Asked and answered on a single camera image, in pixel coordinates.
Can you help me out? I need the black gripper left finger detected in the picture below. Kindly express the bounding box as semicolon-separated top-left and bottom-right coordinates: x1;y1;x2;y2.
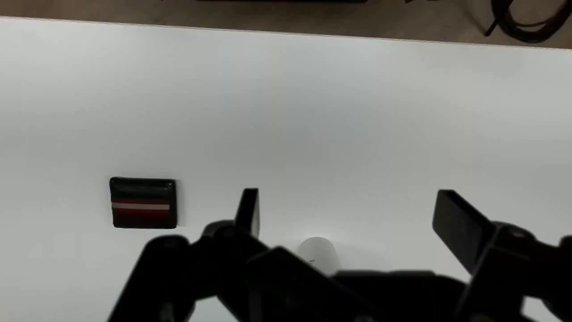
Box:
106;186;360;322

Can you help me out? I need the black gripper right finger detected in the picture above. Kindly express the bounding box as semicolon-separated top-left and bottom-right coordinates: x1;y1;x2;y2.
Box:
431;188;572;322

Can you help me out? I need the black eraser with red stripe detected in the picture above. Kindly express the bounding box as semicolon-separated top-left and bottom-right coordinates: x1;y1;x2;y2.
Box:
108;176;179;231

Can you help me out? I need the black cable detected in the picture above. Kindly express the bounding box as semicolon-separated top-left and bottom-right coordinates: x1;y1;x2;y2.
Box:
483;0;572;45

